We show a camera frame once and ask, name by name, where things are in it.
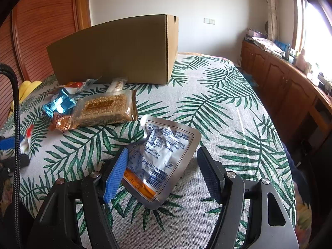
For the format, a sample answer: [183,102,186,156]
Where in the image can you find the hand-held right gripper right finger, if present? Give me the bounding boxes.
[197,146,300,249]

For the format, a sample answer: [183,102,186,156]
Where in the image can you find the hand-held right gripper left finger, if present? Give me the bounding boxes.
[27,146,130,249]

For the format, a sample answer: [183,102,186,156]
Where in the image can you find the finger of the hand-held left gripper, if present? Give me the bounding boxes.
[0,154,30,172]
[0,137,16,151]

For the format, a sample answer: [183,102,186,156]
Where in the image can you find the small white and red packet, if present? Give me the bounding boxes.
[19,124,35,159]

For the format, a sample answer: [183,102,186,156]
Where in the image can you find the silver foil snack pouch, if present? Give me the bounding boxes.
[121,115,202,210]

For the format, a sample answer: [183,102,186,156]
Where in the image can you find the clear cream biscuit packet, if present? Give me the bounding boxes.
[107,77,128,94]

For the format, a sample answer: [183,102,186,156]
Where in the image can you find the orange and white snack packet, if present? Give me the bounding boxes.
[53,76,103,95]

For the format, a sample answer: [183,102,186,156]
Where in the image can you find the brown cardboard box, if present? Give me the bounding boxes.
[46,14,179,85]

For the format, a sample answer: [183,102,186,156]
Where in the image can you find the copper foil snack packet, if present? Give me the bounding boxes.
[50,113,78,133]

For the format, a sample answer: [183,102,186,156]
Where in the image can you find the yellow bananas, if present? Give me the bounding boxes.
[9,81,42,117]

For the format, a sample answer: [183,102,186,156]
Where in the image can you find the leaf print bed cover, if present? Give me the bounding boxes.
[0,53,297,249]

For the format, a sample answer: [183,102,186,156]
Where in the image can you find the blue foil snack packet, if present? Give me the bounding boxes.
[42,88,77,117]

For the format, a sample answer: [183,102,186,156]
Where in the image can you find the clear sesame bar packet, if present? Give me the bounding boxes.
[70,89,138,129]

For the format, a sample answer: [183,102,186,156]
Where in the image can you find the floral bed sheet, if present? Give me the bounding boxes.
[294,187,313,249]

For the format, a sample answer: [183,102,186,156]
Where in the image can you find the wooden cabinet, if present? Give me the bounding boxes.
[240,40,332,146]

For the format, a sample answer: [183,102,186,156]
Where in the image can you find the wooden slatted headboard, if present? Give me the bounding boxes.
[0,0,91,127]

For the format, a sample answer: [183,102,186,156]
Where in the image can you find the stack of books and papers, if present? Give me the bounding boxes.
[244,27,289,57]

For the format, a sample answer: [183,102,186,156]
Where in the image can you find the pale plastic bottle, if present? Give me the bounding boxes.
[297,49,309,69]

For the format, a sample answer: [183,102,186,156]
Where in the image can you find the beige curtain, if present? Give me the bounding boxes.
[259,0,279,42]

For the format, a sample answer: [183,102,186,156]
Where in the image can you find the black braided cable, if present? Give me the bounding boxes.
[0,63,21,208]

